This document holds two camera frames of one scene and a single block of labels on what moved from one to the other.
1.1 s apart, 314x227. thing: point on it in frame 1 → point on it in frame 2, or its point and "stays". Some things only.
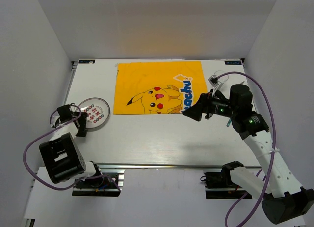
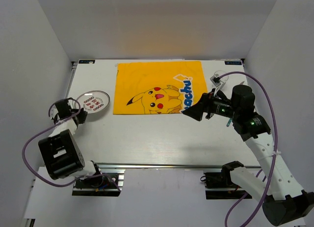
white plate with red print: (98, 111) → (93, 101)
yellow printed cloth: (157, 87) stays
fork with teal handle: (228, 123) stays
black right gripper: (195, 112) stays
